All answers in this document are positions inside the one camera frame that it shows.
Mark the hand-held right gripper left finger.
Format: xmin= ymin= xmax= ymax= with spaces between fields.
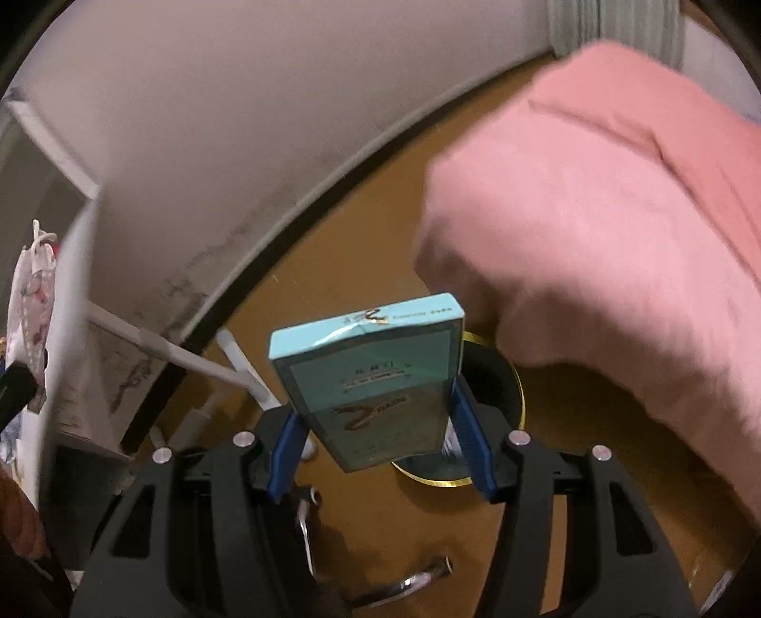
xmin=70 ymin=410 xmax=311 ymax=618

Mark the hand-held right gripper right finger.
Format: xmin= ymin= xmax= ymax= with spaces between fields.
xmin=450 ymin=379 xmax=700 ymax=618

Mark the black round bin gold rim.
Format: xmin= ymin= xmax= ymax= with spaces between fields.
xmin=389 ymin=331 xmax=526 ymax=487

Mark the teal cardboard box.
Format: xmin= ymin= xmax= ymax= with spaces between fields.
xmin=269 ymin=292 xmax=466 ymax=474

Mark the chrome chair base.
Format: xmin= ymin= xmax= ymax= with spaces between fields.
xmin=294 ymin=484 xmax=454 ymax=610

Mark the pink cloth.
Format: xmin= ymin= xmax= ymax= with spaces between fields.
xmin=414 ymin=41 xmax=761 ymax=525

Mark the white desk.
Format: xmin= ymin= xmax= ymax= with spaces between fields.
xmin=34 ymin=199 xmax=103 ymax=521

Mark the floral printed fabric bag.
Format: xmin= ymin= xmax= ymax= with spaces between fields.
xmin=5 ymin=220 xmax=61 ymax=412

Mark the grey curtain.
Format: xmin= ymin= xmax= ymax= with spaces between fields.
xmin=547 ymin=0 xmax=686 ymax=68

